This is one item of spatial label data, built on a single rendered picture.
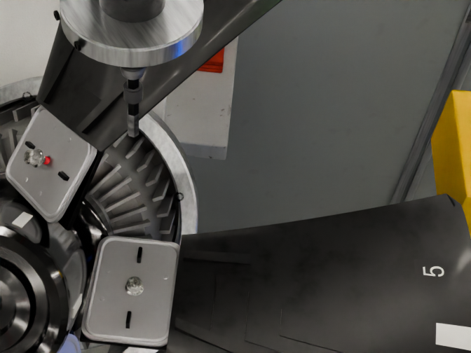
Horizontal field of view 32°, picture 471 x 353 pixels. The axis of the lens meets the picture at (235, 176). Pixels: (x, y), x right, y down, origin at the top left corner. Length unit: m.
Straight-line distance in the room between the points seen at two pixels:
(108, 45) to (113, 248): 0.28
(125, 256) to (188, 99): 0.58
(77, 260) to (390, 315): 0.23
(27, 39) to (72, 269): 0.31
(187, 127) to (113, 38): 0.77
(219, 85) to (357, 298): 0.65
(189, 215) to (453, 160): 0.31
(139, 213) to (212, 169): 0.91
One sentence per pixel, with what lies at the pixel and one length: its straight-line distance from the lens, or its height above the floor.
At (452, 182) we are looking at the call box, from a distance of 0.92.
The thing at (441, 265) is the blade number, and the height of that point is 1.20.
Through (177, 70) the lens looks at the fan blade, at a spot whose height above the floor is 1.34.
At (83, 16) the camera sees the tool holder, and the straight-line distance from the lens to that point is 0.40.
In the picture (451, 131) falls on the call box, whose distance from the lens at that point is 0.95.
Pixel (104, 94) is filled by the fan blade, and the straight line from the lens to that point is 0.57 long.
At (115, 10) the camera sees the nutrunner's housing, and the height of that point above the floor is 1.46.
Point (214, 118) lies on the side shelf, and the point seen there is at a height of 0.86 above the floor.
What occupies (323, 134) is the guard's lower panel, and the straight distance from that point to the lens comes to 1.52.
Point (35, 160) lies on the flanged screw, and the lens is 0.59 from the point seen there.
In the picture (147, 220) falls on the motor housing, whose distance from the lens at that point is 0.71.
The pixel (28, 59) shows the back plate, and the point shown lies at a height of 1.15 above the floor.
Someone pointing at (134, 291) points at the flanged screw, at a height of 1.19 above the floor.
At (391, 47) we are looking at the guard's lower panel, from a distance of 1.37.
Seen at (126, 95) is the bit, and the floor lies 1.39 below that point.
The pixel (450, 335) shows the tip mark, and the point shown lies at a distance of 0.64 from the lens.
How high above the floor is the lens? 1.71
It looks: 51 degrees down
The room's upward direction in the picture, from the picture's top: 8 degrees clockwise
